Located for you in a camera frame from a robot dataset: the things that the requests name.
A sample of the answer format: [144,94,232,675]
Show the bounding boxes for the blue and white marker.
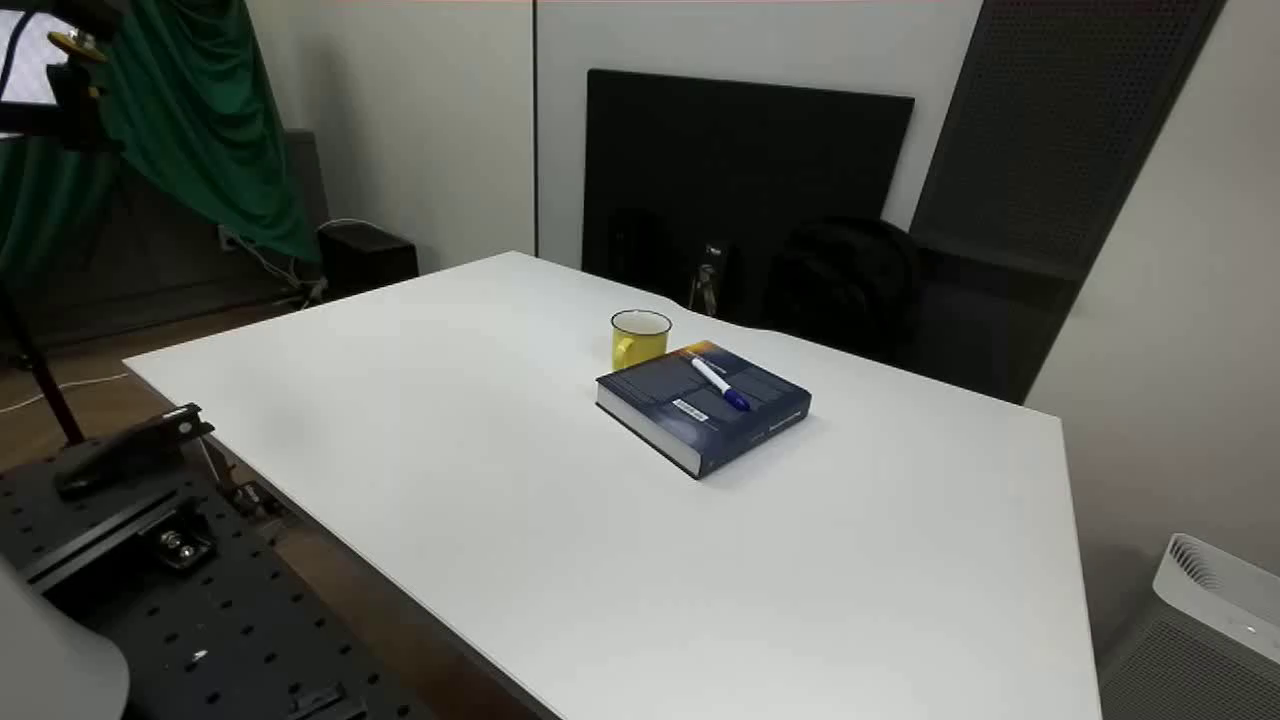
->
[688,355,750,413]

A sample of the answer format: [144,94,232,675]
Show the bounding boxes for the yellow enamel mug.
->
[610,307,672,370]

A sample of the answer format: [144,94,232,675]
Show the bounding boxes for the dark blue hardcover book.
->
[594,345,810,480]

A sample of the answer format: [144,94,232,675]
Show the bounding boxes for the black box speaker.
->
[315,223,420,296]

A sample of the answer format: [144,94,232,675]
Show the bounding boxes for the black clamp on breadboard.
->
[53,404,211,500]

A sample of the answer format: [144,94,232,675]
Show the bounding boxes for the black perforated breadboard table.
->
[0,453,435,720]

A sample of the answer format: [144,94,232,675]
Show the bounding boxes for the green curtain cloth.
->
[0,0,320,293]

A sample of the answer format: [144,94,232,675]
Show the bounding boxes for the black tripod stand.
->
[0,281,85,447]

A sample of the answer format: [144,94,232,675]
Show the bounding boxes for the white bin with grey body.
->
[1099,531,1280,720]

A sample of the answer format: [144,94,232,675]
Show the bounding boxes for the black panel leaning on wall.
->
[578,70,914,326]

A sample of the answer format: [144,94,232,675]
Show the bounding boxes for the dark grey wall panel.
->
[913,0,1228,399]

